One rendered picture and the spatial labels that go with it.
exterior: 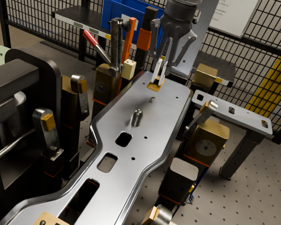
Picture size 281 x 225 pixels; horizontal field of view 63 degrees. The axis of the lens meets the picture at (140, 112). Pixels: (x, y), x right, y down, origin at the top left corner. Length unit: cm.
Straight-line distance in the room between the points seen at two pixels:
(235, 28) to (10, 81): 98
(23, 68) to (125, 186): 30
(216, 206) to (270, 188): 30
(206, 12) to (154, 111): 40
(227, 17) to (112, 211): 96
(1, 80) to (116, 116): 33
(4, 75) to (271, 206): 102
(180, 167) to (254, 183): 59
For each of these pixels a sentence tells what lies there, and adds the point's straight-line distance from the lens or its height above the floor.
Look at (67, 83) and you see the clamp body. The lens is 63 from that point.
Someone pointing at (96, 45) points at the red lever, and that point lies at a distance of 75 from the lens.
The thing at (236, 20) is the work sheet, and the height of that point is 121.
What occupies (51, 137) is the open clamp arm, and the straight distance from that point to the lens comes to 53.
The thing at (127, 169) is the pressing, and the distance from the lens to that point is 53.
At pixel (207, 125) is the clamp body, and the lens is 67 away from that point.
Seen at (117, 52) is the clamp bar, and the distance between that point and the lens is 71.
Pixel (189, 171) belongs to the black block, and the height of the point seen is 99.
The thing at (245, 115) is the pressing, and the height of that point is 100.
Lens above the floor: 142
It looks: 38 degrees down
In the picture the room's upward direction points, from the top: 16 degrees clockwise
